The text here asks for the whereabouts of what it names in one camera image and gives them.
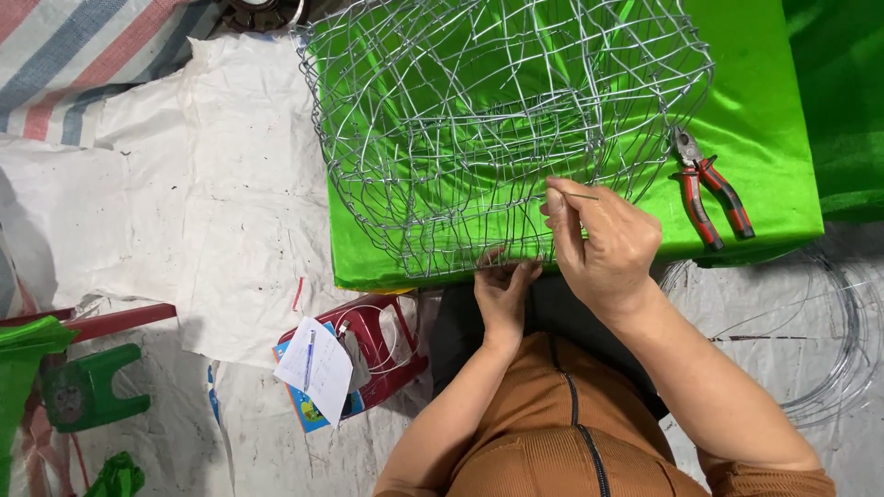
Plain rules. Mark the person's right hand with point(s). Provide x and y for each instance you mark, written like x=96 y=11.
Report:
x=611 y=245

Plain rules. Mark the person's left hand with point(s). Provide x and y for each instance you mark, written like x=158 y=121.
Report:
x=498 y=304

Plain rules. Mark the black trousers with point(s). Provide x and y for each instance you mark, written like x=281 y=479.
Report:
x=456 y=324

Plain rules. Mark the dark red plastic stool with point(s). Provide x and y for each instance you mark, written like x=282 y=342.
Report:
x=376 y=338

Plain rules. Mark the brown ribbed zip jacket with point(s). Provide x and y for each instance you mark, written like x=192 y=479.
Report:
x=545 y=435

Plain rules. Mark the white paper sheet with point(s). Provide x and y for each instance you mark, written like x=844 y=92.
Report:
x=328 y=373

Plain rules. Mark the blue pen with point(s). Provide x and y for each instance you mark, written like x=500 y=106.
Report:
x=309 y=360

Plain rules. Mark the shiny green satin cloth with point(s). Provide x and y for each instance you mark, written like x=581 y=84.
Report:
x=753 y=103

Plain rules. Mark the blue colourful booklet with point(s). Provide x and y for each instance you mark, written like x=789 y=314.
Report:
x=307 y=411

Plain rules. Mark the dark green fabric sheet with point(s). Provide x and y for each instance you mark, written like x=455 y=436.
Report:
x=839 y=103

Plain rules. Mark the white woven sack sheet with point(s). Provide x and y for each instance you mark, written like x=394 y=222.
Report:
x=207 y=207

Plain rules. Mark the dark round spool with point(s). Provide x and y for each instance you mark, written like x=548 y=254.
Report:
x=259 y=14

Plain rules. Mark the crumpled green fabric scrap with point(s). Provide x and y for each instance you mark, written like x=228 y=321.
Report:
x=116 y=477

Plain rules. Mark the green plastic stool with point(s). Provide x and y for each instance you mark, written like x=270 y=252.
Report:
x=86 y=393

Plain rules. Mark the pink striped plastic bag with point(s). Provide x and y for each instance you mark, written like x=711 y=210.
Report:
x=48 y=449

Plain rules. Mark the striped woven tarp bag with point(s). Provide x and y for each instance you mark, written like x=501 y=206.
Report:
x=76 y=62

